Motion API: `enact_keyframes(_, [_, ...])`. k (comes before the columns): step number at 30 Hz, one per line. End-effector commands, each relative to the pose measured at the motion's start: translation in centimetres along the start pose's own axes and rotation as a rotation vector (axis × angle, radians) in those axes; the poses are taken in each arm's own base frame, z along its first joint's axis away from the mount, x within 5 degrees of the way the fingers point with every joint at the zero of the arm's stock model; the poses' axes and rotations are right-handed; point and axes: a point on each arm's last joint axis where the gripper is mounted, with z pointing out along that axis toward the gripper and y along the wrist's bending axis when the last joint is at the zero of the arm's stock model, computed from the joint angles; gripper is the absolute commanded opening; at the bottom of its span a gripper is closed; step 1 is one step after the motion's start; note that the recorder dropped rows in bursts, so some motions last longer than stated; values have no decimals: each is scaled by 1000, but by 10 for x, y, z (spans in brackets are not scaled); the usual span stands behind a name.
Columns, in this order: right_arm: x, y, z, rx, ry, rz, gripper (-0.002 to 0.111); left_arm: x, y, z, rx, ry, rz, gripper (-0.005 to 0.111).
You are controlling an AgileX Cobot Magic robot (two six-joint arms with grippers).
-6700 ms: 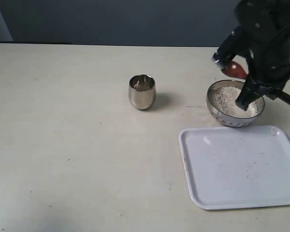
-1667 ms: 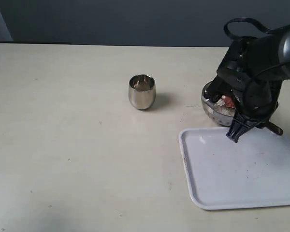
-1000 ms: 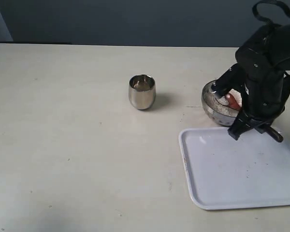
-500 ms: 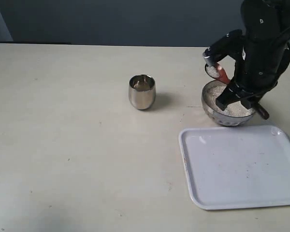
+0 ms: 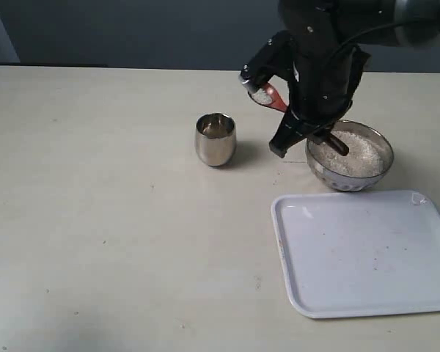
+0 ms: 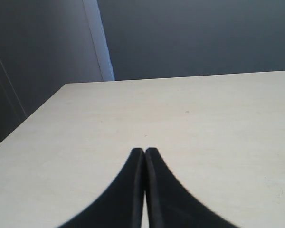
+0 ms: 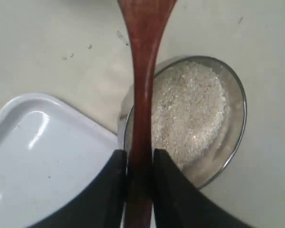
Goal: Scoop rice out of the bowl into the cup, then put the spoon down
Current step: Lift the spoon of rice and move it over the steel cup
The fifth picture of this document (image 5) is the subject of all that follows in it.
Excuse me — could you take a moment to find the dark red wooden spoon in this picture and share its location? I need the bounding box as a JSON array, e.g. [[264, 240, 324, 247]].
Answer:
[[247, 83, 350, 156]]

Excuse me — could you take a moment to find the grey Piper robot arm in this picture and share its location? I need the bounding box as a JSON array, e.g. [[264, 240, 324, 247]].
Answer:
[[269, 1, 440, 158]]

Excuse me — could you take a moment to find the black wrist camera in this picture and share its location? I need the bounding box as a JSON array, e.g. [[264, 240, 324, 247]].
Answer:
[[239, 30, 293, 95]]

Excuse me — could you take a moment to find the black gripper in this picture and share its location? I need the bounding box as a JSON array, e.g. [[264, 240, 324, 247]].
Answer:
[[268, 36, 370, 158]]

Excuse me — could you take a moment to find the small steel cup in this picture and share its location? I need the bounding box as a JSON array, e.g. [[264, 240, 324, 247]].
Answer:
[[194, 113, 237, 167]]

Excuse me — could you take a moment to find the black cable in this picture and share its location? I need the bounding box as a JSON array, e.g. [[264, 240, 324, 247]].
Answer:
[[293, 18, 437, 129]]

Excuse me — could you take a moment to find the white plastic tray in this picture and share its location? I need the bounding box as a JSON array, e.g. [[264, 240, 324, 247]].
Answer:
[[271, 190, 440, 319]]

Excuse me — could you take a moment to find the steel bowl of rice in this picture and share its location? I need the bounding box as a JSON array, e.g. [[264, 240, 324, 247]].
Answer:
[[305, 120, 395, 192]]

